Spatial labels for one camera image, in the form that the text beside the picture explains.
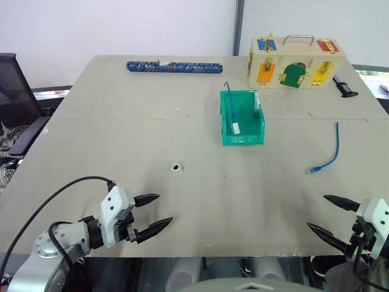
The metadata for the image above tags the blue Ethernet cable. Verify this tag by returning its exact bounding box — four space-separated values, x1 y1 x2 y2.
305 121 340 176

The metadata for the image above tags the black office chair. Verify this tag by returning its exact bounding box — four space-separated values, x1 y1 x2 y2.
0 52 52 159

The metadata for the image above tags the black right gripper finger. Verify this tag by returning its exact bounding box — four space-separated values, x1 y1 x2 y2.
322 194 362 213
306 221 351 254

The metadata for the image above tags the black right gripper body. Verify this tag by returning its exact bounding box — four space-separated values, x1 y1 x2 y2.
344 220 378 260

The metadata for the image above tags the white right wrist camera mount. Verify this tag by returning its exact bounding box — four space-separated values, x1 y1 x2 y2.
356 198 389 261

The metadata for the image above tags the dark grey rounded shape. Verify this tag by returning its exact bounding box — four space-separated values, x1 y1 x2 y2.
324 260 389 292

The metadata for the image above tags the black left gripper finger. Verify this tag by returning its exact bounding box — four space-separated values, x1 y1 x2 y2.
135 216 174 245
133 193 161 209

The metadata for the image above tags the grey curved panel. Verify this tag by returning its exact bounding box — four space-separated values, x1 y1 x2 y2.
179 275 323 292

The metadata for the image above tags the black handled tool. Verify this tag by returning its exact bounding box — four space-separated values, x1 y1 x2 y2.
332 75 360 99

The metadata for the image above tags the blue patterned rolled scroll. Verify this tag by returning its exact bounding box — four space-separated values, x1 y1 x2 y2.
126 60 224 75

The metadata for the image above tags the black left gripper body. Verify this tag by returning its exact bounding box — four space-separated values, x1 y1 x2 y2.
114 200 140 244

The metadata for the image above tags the blue cable with white jack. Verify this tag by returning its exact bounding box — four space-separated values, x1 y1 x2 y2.
223 80 241 136

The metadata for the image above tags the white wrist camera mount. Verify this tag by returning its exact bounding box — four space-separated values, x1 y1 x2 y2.
100 185 136 248
356 198 389 261

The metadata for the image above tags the green plastic bin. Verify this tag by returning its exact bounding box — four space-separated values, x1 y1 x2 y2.
219 89 266 147

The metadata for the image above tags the grey side desk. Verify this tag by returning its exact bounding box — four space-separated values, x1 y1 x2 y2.
351 63 389 117

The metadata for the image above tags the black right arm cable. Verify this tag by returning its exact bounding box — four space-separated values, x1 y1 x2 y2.
351 238 389 290

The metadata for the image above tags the wooden latch lock box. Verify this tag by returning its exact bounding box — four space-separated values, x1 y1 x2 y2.
246 33 348 90

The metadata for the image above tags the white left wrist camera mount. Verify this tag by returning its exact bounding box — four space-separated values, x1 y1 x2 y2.
100 185 136 248

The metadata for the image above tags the patterned cloth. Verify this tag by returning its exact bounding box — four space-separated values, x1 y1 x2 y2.
0 120 26 193

